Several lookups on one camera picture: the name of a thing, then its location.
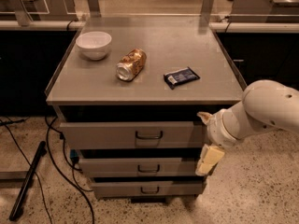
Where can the grey drawer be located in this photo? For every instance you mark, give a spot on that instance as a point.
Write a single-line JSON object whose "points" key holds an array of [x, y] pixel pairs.
{"points": [[127, 135], [147, 189], [137, 167]]}

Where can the black bar on floor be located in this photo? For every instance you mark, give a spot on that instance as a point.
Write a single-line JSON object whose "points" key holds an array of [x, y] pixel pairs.
{"points": [[16, 211]]}

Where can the crushed gold soda can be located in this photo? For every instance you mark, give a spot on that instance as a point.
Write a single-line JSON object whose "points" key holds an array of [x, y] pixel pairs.
{"points": [[131, 65]]}

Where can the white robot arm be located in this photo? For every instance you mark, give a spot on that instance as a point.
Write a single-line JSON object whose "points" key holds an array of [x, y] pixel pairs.
{"points": [[266, 105]]}

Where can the grey desk far right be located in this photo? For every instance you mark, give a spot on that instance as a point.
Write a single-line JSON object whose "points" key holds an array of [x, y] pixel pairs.
{"points": [[265, 11]]}

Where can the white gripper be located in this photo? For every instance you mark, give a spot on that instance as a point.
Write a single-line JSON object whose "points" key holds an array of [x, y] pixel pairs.
{"points": [[215, 131]]}

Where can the white ceramic bowl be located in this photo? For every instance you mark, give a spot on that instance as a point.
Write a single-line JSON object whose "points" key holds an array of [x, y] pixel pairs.
{"points": [[94, 45]]}

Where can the grey metal drawer cabinet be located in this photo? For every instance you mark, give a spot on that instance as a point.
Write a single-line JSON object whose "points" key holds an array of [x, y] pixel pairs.
{"points": [[89, 91]]}

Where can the grey desk far left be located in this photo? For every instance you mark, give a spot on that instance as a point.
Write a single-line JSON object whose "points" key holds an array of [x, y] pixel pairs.
{"points": [[40, 10]]}

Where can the grey desk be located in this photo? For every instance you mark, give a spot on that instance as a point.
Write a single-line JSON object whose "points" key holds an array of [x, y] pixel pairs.
{"points": [[40, 10], [265, 11]]}

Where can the dark blue snack packet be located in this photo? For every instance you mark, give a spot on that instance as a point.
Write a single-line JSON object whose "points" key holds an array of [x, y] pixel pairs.
{"points": [[180, 77]]}

